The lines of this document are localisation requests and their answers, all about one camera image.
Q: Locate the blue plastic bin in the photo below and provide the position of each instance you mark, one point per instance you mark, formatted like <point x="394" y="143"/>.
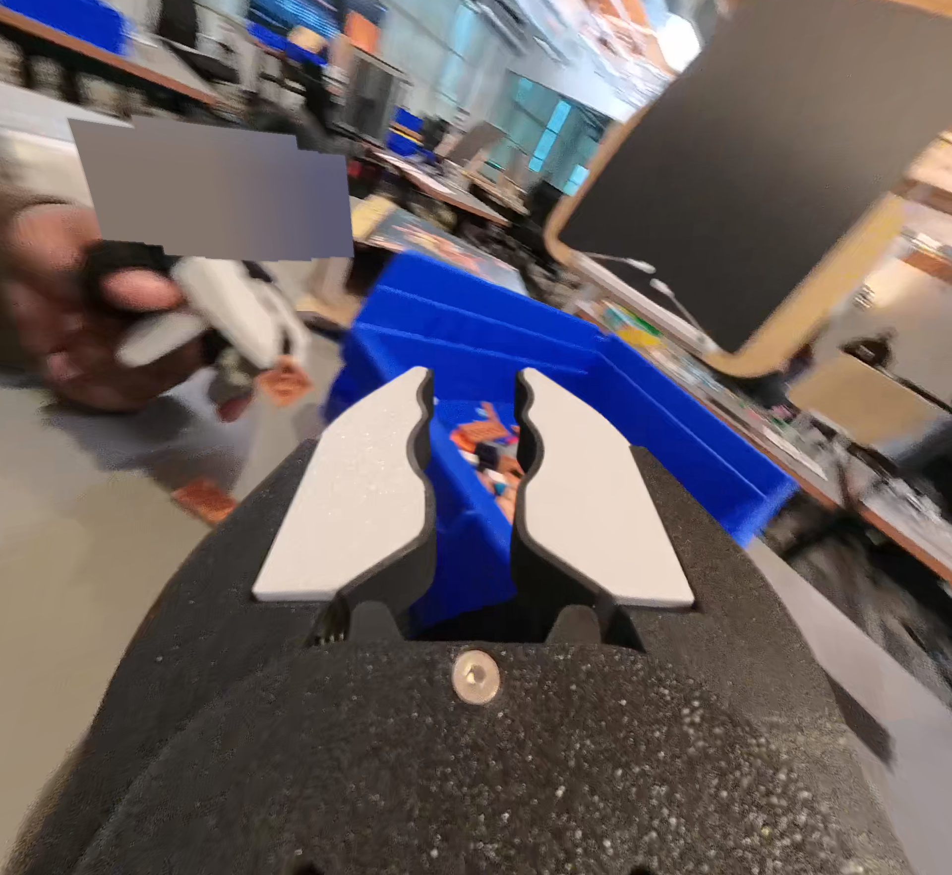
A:
<point x="483" y="324"/>

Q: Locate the flat brown board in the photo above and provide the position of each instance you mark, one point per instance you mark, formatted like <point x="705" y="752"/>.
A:
<point x="204" y="501"/>

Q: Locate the black plywood-edged panel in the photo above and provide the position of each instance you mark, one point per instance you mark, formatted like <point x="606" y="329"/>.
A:
<point x="744" y="183"/>

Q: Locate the person's left hand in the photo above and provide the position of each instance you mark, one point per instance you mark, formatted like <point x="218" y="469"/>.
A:
<point x="52" y="339"/>

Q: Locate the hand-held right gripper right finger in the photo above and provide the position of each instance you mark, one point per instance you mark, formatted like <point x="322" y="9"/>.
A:
<point x="595" y="510"/>

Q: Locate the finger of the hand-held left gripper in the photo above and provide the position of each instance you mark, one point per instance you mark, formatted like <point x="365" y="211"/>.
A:
<point x="230" y="309"/>

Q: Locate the pile of loose toy bricks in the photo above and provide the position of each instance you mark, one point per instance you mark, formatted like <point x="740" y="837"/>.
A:
<point x="483" y="436"/>

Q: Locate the small brown square brick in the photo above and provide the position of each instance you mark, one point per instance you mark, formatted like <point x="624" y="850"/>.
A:
<point x="282" y="380"/>

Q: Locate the long wooden desk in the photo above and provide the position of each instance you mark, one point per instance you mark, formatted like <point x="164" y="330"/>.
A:
<point x="149" y="71"/>

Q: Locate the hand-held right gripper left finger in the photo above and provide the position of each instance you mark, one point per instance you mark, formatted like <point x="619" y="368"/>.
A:
<point x="349" y="510"/>

